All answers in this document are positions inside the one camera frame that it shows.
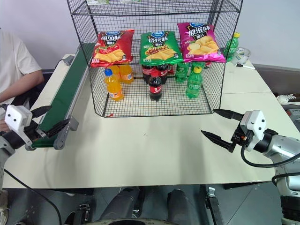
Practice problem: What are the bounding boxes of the cola bottle red cap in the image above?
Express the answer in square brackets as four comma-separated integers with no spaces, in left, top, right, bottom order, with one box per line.
[147,70,163,102]

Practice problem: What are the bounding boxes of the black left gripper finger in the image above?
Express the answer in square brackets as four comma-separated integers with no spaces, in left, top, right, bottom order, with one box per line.
[31,105,53,118]
[45,118,71,138]

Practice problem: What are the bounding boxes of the black metal bracket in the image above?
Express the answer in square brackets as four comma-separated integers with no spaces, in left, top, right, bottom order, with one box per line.
[74,202,92,225]
[205,186,226,225]

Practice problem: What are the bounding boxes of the black wire mesh rack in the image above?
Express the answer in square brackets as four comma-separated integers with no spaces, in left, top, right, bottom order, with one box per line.
[66,0,243,118]

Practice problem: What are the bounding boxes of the orange soda bottle blue cap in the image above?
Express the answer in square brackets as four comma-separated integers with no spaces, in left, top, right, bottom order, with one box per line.
[104,68,124,102]

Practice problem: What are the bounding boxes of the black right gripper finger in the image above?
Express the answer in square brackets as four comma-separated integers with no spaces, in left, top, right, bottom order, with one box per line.
[201,130,235,153]
[213,108,245,122]

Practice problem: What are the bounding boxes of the red potato chip bag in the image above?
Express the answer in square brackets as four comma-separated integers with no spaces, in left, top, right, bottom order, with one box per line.
[90,29,135,68]

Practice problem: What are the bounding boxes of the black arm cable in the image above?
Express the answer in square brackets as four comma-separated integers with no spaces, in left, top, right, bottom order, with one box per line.
[3,168,62,225]
[240,144,300,168]

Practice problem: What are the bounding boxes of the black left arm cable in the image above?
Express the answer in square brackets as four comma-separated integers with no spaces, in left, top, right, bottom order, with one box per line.
[3,168,62,225]

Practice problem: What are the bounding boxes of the white marker pen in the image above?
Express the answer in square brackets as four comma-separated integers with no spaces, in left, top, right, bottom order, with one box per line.
[235,63,256,70]

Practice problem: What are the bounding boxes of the green conveyor belt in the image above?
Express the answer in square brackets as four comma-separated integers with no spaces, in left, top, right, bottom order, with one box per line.
[24,43,99,150]

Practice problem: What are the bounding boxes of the green soda bottle yellow cap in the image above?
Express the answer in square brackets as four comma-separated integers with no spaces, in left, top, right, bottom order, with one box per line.
[223,32,241,63]
[186,62,203,99]

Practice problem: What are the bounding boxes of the green potato chip bag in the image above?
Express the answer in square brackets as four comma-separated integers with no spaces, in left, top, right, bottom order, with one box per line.
[139,30,183,64]

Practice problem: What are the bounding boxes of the person in white shirt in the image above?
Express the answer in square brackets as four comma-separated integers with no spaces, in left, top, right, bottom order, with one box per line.
[0,27,45,105]

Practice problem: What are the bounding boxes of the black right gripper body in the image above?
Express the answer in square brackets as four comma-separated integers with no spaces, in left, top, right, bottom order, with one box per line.
[230,122,255,148]

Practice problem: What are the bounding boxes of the grey device box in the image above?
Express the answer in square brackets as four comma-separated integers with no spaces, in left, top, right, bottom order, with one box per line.
[284,103,300,123]

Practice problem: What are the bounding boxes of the magenta potato chip bag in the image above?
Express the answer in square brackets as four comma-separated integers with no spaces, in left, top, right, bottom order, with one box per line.
[177,22,226,63]

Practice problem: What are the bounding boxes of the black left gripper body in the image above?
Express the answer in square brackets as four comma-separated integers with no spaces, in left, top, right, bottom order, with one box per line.
[24,120,48,143]

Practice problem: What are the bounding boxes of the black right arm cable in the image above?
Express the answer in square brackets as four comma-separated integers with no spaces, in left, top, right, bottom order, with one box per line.
[240,144,300,168]

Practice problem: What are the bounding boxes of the dark rounded shape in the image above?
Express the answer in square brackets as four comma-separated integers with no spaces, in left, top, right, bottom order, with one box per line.
[100,187,142,221]

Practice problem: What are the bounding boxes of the clear plastic container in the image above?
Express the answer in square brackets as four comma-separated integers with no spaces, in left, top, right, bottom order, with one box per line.
[231,46,252,67]

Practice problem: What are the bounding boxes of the white sneaker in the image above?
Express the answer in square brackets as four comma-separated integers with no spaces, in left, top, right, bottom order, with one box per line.
[276,93,298,103]

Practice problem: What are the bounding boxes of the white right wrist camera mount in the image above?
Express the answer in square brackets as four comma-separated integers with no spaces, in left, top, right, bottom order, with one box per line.
[239,109,268,152]

